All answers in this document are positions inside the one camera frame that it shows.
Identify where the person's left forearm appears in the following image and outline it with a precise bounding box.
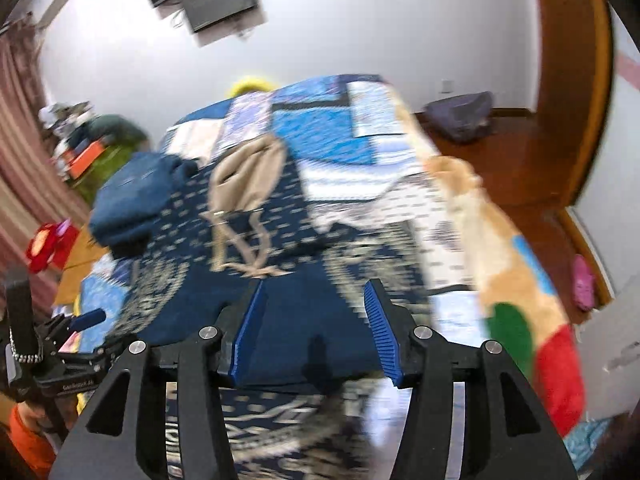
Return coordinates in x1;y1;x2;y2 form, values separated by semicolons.
7;402;60;479

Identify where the striped pink curtain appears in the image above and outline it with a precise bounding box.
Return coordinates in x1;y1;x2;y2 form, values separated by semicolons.
0;22;91;311

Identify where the grey bag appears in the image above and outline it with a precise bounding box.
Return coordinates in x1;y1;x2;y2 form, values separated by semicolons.
424;91;496;143

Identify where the pink slipper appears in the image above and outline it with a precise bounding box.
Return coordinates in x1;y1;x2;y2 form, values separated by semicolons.
571;254;597;312

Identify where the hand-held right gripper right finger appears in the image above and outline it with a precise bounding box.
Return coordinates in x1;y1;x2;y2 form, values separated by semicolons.
363;278;579;480

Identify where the pile of household clutter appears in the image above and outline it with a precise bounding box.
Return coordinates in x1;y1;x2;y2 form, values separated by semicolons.
37;101;151;201

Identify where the plain navy folded clothing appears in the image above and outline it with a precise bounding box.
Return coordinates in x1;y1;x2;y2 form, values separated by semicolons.
89;152;197;261

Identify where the yellow plush item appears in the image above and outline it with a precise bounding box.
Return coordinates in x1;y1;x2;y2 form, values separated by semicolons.
227;75;281;98

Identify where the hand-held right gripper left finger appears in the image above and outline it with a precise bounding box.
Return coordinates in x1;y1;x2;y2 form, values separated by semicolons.
49;279;267;480

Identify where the white door with pink decals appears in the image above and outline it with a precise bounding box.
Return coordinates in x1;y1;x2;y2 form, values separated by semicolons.
570;10;640;423

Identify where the wooden door frame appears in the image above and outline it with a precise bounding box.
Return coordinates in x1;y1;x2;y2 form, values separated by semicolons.
531;0;617;307

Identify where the blue patchwork quilt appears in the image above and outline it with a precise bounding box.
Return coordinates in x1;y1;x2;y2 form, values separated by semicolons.
52;74;496;480

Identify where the navy gold-patterned garment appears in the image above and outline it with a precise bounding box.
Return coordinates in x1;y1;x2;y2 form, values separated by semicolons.
102;152;431;480

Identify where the red flower cushion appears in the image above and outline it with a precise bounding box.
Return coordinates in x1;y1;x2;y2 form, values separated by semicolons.
26;220;81;275

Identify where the beige cloth bag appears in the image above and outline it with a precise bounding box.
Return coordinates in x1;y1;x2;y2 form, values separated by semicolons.
200;134;293;280

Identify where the colourful plush blanket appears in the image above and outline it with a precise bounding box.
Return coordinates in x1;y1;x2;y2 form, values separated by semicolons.
390;85;587;438

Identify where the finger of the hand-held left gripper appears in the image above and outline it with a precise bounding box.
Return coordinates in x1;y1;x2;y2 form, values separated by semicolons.
46;308;108;348

